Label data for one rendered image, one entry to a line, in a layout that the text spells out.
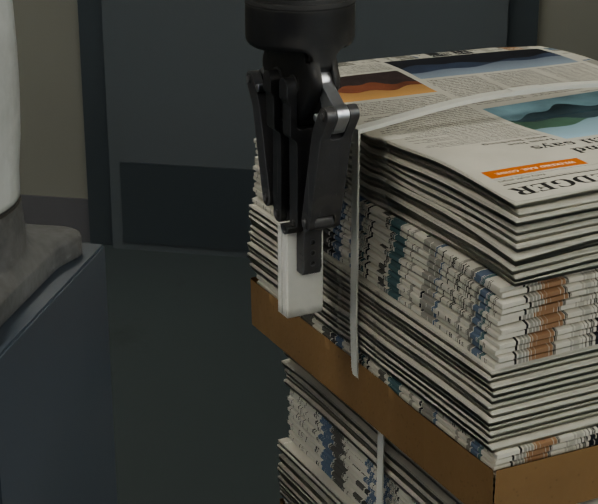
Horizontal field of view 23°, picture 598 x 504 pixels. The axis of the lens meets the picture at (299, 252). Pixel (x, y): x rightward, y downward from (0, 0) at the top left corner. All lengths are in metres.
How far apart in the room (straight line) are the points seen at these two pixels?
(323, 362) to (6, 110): 0.39
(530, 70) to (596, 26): 2.32
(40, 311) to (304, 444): 0.47
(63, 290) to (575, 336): 0.33
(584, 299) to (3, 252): 0.37
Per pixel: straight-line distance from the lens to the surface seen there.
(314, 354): 1.16
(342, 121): 0.96
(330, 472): 1.26
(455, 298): 0.96
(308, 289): 1.05
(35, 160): 3.90
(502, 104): 1.12
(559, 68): 1.23
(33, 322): 0.88
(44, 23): 3.80
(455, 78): 1.18
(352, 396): 1.12
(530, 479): 0.98
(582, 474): 1.00
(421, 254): 0.99
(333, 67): 0.98
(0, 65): 0.86
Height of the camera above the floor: 1.34
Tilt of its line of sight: 21 degrees down
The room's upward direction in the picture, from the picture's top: straight up
